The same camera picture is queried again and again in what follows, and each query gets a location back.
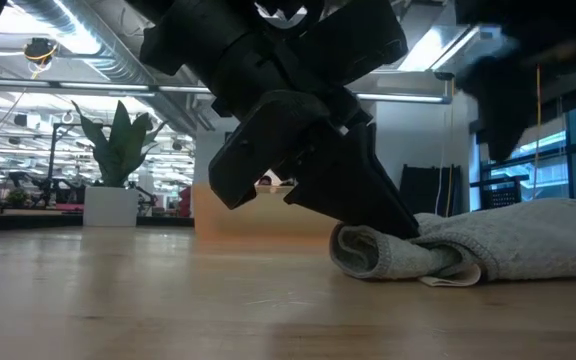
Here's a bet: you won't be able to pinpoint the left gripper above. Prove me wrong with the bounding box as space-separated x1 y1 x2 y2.
140 0 418 240

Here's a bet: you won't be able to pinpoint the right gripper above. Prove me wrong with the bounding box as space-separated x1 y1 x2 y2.
455 0 576 161

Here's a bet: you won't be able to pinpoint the grey waffle microfiber towel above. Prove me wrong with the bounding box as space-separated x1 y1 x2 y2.
328 197 576 289

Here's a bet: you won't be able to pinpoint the black leaning panels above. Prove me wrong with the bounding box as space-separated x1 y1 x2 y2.
400 163 462 219

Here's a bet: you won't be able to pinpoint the long LED light bar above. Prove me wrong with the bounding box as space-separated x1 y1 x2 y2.
0 77 453 105

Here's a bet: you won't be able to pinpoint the black perforated cart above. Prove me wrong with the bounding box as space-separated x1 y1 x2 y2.
470 174 532 211

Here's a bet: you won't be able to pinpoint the snake plant in white pot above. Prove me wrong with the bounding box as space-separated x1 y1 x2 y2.
71 99 169 227

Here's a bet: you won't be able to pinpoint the background black robot station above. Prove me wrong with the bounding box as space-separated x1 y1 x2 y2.
7 122 87 209

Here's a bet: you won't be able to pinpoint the small green plant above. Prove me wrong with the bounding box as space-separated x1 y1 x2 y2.
5 187 32 209

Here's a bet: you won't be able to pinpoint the yellow ceiling cord reel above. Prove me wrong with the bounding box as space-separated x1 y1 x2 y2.
23 37 59 79

